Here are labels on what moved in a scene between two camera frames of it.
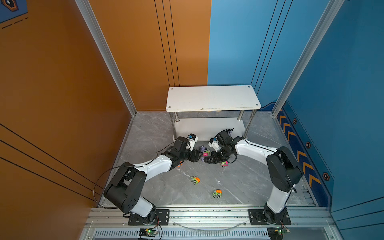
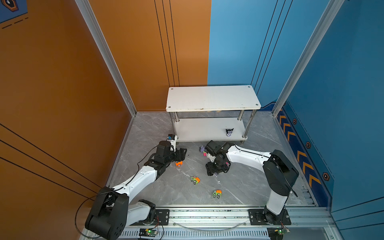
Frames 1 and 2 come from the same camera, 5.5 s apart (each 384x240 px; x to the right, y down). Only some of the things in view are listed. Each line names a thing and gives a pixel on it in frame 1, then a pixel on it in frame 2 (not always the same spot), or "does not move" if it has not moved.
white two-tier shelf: [204, 110] does not move
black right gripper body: [219, 156] → [215, 167]
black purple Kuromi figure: [229, 131] does not move
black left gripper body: [192, 156] → [179, 156]
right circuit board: [277, 233] does not move
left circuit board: [148, 232] does not move
